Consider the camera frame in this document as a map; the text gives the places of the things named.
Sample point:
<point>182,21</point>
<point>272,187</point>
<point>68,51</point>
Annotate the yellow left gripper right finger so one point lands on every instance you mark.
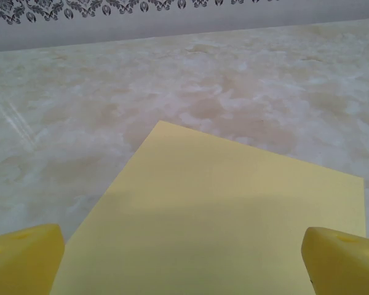
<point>344,264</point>

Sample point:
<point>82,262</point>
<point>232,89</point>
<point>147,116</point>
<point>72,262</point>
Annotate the yellow square paper sheet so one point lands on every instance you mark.
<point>203,215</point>

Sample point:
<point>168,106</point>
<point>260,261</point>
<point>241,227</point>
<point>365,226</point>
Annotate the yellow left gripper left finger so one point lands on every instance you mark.
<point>21,261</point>

